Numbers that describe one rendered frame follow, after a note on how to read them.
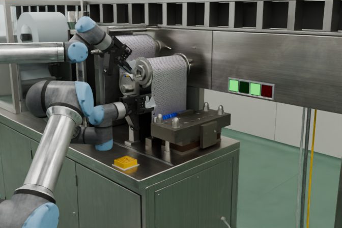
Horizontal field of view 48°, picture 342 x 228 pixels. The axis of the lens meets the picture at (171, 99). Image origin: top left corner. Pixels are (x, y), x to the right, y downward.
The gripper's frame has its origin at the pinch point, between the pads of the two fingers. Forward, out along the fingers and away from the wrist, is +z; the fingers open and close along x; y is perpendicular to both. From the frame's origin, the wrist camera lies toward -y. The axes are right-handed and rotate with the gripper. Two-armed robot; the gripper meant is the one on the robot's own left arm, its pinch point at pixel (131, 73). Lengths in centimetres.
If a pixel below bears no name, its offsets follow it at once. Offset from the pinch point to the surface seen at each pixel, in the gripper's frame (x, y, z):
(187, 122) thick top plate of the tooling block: -23.3, -8.0, 24.5
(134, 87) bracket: -0.3, -4.6, 5.1
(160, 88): -8.4, 1.1, 12.5
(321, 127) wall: 22, 104, 265
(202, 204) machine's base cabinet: -34, -37, 48
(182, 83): -8.3, 11.3, 24.5
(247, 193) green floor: 29, -1, 193
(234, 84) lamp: -32.6, 19.3, 31.4
